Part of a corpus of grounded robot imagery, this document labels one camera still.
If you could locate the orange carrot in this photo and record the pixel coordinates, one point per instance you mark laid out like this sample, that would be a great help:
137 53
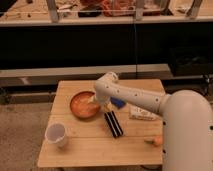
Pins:
156 141

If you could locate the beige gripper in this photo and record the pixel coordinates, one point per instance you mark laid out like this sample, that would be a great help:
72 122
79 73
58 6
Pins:
92 99

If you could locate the wooden folding table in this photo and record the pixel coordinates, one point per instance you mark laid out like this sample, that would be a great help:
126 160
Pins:
90 142

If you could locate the white plastic cup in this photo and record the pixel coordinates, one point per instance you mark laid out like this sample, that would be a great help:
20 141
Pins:
56 134

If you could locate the orange ceramic bowl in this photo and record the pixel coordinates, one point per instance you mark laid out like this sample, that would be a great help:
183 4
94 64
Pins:
81 105

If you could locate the blue sponge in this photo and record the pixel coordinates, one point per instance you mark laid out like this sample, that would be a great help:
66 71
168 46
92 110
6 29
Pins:
118 103

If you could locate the grey metal bench rail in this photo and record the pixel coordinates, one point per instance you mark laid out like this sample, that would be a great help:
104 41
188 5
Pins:
51 76

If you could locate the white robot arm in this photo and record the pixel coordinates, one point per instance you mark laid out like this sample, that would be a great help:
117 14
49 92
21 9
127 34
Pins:
187 122

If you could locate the cluttered background shelf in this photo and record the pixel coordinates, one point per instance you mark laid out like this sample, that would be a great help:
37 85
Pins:
14 13

